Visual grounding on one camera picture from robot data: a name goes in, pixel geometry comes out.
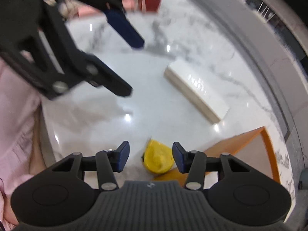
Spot yellow plush lemon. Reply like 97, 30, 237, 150
141, 139, 174, 176

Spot pink shirt torso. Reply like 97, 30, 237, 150
1, 60, 44, 230

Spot white flat box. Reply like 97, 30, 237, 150
164, 59, 230, 124

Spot orange storage box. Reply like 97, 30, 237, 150
155, 127, 280, 186

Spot grey raised ledge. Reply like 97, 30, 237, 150
192, 0, 307, 167

